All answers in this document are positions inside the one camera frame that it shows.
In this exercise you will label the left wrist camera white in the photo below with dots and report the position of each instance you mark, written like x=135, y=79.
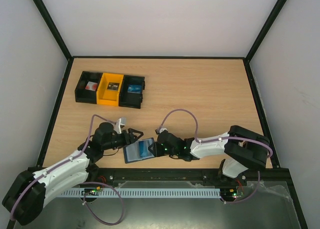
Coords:
x=120, y=123

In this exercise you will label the white red card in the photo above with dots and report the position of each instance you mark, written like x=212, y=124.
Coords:
x=91, y=86

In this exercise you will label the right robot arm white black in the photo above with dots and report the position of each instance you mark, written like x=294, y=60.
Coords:
x=246, y=149

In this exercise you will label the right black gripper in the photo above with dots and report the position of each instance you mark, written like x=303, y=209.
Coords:
x=159, y=146

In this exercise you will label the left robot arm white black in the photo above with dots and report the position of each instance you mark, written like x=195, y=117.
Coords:
x=30, y=192

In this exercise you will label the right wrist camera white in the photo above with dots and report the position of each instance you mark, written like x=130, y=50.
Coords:
x=160, y=130

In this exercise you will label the light blue slotted cable duct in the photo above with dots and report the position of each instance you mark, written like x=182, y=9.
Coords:
x=199, y=193

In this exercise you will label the blue card in bin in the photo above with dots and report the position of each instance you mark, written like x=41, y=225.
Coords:
x=132, y=88

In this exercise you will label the yellow middle bin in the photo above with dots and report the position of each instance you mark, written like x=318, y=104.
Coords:
x=108, y=90

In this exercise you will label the blue card holder wallet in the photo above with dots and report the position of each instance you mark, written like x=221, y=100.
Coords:
x=131, y=153

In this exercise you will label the right black bin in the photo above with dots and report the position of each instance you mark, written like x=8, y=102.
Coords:
x=131, y=100

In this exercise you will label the black card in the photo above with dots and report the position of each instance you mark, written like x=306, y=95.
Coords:
x=113, y=86

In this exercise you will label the grey metal sheet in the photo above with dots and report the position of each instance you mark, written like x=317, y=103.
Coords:
x=256, y=205

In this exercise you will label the black bin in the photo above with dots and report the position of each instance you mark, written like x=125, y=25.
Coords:
x=81, y=94
x=131, y=100

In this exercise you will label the black aluminium frame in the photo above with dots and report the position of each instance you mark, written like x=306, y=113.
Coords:
x=41, y=7

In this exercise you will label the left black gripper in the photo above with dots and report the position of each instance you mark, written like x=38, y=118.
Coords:
x=131, y=140

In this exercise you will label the blue white credit card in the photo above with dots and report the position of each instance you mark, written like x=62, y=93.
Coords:
x=144, y=148

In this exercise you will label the left black bin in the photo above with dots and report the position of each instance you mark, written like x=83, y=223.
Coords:
x=81, y=94

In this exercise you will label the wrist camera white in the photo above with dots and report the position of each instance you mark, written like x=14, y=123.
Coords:
x=160, y=130
x=120, y=123

